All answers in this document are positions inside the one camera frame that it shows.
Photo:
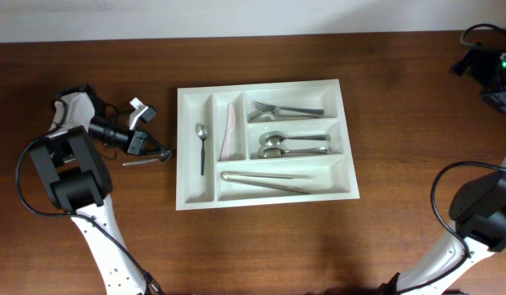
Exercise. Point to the steel kitchen tongs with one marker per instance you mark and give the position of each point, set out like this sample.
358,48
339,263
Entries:
262,180

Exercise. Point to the pink plastic knife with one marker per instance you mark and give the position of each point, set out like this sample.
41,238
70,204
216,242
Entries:
230,126

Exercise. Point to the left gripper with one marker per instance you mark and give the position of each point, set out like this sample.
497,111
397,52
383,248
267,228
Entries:
138,142

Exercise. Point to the teaspoon with textured handle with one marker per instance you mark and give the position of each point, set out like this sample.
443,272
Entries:
142,162

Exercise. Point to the steel fork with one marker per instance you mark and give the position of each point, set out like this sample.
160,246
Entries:
265,116
273,108

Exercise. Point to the steel tablespoon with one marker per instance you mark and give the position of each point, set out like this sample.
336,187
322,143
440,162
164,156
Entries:
276,137
266,152

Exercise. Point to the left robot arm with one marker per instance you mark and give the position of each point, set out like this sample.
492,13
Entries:
78,183

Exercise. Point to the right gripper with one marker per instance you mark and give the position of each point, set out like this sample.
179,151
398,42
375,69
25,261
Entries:
487,57

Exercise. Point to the white plastic cutlery tray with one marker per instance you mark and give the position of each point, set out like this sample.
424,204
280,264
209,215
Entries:
333,175

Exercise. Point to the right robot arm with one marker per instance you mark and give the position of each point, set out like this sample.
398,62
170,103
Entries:
477,226

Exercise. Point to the small teaspoon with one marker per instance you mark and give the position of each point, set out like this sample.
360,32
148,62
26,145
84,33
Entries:
202,134

